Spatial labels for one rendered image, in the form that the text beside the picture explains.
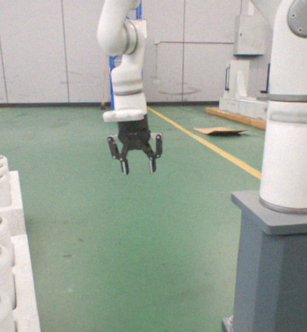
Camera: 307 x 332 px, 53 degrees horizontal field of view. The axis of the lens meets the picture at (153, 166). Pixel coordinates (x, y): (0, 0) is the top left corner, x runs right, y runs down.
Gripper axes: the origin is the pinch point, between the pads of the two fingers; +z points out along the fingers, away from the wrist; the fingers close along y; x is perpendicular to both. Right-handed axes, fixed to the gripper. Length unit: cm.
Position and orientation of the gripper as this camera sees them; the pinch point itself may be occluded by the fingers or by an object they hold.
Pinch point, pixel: (138, 168)
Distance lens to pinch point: 79.4
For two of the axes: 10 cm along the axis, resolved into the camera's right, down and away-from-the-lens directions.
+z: 1.1, 9.3, 3.6
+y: -9.7, 0.2, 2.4
